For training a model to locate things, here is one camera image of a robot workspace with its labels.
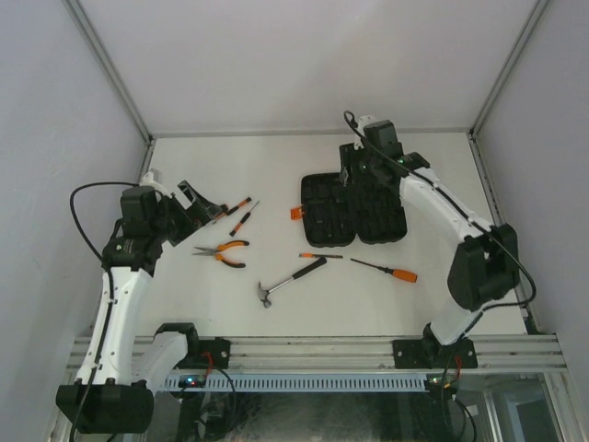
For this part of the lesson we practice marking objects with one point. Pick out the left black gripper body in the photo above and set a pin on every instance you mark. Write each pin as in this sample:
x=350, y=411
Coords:
x=167, y=225

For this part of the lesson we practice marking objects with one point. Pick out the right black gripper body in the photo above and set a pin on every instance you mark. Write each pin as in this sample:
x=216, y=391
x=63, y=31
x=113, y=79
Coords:
x=357, y=164

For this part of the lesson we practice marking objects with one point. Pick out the black plastic tool case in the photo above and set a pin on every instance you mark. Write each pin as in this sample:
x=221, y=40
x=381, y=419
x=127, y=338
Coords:
x=334, y=214

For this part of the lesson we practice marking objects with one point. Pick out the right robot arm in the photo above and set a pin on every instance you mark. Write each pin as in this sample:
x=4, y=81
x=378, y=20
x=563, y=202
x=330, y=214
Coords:
x=485, y=266

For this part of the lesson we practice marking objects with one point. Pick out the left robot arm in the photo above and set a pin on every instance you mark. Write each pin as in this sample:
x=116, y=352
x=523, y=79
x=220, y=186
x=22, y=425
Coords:
x=112, y=393

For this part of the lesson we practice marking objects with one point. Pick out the small precision screwdriver lower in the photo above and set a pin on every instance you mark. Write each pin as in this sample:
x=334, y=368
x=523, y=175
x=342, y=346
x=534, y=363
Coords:
x=243, y=220

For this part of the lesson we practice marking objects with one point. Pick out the small precision screwdriver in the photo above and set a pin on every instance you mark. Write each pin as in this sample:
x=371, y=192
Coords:
x=233, y=209
x=243, y=220

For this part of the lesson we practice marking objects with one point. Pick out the small precision screwdriver upper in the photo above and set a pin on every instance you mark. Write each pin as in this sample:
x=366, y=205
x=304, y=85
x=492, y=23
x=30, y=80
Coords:
x=233, y=209

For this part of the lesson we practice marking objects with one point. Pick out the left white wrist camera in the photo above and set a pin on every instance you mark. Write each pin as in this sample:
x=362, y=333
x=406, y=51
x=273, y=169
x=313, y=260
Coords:
x=153, y=179

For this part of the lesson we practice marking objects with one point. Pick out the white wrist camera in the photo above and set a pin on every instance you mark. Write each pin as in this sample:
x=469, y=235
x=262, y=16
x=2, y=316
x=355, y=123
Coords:
x=153, y=179
x=365, y=120

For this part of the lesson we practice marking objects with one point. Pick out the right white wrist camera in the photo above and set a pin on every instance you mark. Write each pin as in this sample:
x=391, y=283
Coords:
x=365, y=120

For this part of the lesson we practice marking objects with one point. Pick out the black handle claw hammer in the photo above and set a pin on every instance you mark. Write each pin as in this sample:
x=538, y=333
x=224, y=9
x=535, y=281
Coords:
x=264, y=293

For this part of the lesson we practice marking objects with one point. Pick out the orange handle screwdriver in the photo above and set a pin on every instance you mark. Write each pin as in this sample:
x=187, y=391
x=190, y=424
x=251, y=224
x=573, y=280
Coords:
x=400, y=274

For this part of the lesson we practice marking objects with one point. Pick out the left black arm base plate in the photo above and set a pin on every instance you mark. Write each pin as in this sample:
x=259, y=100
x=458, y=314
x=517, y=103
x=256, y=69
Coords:
x=201, y=351

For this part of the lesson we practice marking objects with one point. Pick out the blue slotted cable duct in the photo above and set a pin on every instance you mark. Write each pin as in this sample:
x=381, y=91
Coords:
x=270, y=383

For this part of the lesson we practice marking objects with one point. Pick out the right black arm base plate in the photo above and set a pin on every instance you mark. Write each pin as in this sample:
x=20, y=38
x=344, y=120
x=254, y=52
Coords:
x=418, y=353

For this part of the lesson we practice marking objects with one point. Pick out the aluminium front rail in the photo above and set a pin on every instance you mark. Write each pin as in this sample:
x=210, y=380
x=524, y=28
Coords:
x=493, y=354

